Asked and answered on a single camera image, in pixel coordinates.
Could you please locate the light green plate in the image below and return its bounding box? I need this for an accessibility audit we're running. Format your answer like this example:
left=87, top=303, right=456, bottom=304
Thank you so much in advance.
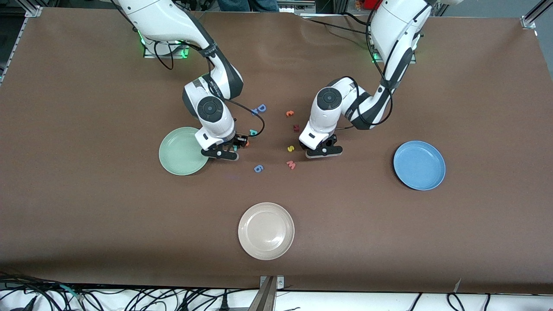
left=159, top=127, right=211, bottom=176

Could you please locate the blue plate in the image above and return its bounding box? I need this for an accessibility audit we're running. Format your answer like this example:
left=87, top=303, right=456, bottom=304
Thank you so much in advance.
left=393, top=140, right=446, bottom=191

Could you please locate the beige plate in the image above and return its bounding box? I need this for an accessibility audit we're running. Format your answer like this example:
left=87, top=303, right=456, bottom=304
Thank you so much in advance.
left=238, top=202, right=296, bottom=261

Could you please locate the person in blue jeans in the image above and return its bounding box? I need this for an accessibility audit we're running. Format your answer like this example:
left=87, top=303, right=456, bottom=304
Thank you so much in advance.
left=217, top=0, right=280, bottom=12

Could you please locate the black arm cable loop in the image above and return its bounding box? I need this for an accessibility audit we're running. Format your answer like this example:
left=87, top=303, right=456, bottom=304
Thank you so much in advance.
left=152, top=40, right=175, bottom=70

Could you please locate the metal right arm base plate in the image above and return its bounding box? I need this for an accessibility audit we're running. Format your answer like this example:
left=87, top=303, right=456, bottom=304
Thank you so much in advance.
left=144, top=41, right=191, bottom=59

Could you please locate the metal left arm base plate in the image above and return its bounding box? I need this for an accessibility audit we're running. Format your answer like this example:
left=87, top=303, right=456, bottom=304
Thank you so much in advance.
left=371, top=48, right=417, bottom=64

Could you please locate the black cable on table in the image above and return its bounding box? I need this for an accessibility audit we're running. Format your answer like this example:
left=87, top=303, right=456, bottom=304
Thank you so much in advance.
left=302, top=12, right=374, bottom=36

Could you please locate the metal table bracket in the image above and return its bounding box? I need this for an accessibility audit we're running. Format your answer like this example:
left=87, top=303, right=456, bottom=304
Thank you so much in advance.
left=248, top=275, right=286, bottom=311

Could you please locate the black floor cable loop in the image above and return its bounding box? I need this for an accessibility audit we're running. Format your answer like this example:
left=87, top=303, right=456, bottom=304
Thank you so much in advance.
left=446, top=292, right=466, bottom=311

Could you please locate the teal floor cable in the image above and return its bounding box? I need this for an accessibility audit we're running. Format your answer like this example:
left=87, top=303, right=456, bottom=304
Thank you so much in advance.
left=60, top=284, right=85, bottom=302

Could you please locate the aluminium frame corner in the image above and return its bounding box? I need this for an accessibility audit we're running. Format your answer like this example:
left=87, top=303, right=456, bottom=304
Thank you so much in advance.
left=521, top=0, right=553, bottom=29

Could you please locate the aluminium frame profile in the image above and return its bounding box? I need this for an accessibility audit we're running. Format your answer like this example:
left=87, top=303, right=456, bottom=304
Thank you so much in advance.
left=0, top=0, right=44, bottom=85

